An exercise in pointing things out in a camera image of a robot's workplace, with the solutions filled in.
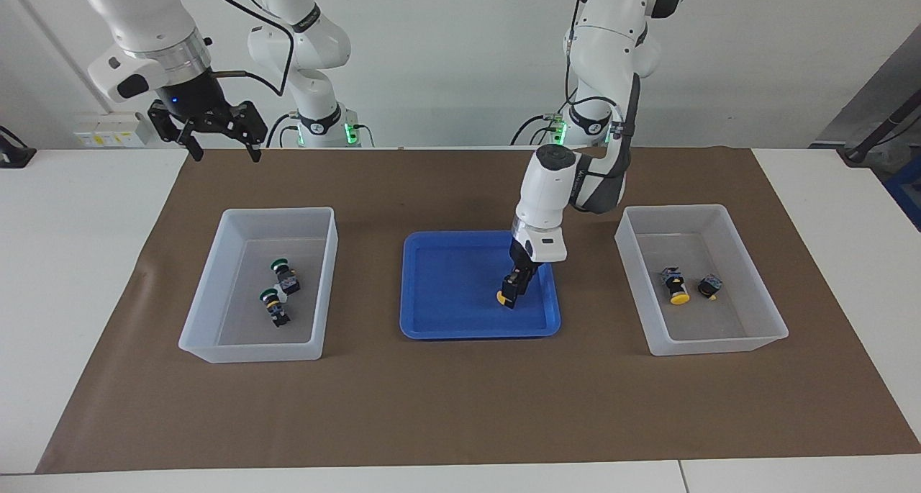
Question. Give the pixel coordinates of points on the blue plastic tray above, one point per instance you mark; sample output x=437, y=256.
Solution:
x=446, y=299

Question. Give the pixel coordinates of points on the black blue switch contact block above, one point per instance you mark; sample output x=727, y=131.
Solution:
x=711, y=286

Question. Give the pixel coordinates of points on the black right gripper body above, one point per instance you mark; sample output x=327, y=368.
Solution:
x=194, y=101

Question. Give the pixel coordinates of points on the blue crate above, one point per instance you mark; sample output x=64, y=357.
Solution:
x=908, y=191

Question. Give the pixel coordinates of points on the black pole stand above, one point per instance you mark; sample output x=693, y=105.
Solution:
x=874, y=137

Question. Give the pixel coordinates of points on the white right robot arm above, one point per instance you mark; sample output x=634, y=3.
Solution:
x=144, y=18

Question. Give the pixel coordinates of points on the white wall outlet box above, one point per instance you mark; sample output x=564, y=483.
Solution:
x=115, y=129

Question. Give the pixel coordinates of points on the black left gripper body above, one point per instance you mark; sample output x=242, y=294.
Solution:
x=521, y=259

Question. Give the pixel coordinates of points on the translucent white plastic box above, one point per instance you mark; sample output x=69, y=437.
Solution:
x=237, y=327
x=719, y=327

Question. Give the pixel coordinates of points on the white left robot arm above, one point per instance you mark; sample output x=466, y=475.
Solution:
x=547, y=191

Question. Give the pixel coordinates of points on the green push button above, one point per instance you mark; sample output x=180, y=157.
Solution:
x=275, y=309
x=288, y=281

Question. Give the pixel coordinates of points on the yellow push button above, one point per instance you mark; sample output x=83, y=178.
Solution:
x=501, y=297
x=676, y=286

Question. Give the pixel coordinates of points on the black desk device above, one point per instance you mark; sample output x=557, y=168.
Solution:
x=14, y=155

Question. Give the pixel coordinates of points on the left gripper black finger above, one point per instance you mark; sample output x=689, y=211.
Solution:
x=511, y=288
x=527, y=278

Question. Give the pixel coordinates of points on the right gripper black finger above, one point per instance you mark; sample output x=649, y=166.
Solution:
x=176, y=132
x=250, y=127

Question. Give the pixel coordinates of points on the brown paper table mat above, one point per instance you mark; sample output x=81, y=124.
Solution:
x=460, y=406

